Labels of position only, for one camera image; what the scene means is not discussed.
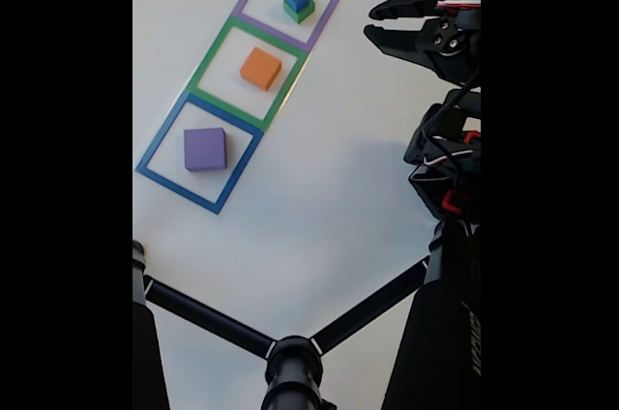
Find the green square block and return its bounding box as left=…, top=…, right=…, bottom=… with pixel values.
left=282, top=0, right=316, bottom=25

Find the orange square block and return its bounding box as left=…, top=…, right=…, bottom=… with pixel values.
left=239, top=46, right=282, bottom=92

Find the purple square block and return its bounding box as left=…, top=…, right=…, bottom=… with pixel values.
left=183, top=127, right=228, bottom=173

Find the red white servo cable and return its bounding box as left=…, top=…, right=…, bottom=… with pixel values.
left=408, top=0, right=482, bottom=184

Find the black camera cable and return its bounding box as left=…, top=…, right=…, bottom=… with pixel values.
left=420, top=69, right=482, bottom=198

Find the green square frame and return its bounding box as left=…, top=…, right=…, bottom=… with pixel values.
left=186, top=15, right=310, bottom=133

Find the blue square frame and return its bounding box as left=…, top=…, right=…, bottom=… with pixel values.
left=134, top=92, right=265, bottom=216

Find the black camera tripod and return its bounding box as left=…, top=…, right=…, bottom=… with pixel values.
left=133, top=219, right=482, bottom=410

